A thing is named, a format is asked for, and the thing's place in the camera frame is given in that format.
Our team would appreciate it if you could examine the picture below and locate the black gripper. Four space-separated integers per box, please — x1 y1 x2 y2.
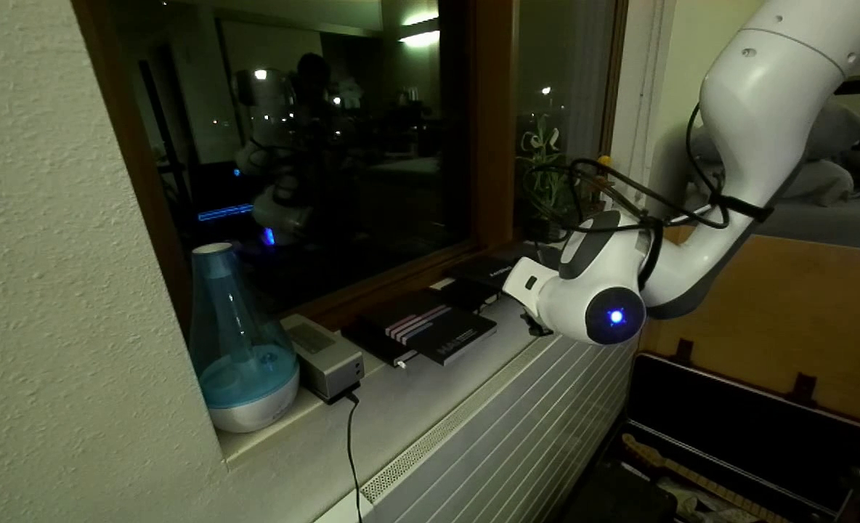
523 304 559 340

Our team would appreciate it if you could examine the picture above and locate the small black notebook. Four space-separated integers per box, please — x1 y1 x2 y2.
427 273 504 313

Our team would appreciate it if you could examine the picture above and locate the green plant in labelled bowl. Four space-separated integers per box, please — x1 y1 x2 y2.
556 164 597 221

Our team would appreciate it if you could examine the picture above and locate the bamboo plant in black pot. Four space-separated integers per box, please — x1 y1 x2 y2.
514 106 574 246

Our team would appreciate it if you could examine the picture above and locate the orange flower in terracotta pot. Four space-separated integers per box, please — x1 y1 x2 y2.
590 151 620 183

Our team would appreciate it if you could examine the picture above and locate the pale wooden guitar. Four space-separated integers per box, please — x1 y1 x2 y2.
620 429 777 523

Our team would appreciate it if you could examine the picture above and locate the grey box device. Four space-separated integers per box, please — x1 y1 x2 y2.
276 310 370 405

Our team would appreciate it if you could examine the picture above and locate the black guitar case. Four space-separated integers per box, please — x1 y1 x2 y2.
622 337 860 523

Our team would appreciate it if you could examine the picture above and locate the blue humidifier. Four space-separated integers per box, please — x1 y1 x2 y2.
187 240 302 435

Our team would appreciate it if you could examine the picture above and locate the thin power cable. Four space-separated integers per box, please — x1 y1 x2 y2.
341 389 372 523

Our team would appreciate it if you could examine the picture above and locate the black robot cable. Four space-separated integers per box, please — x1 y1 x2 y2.
534 99 773 294

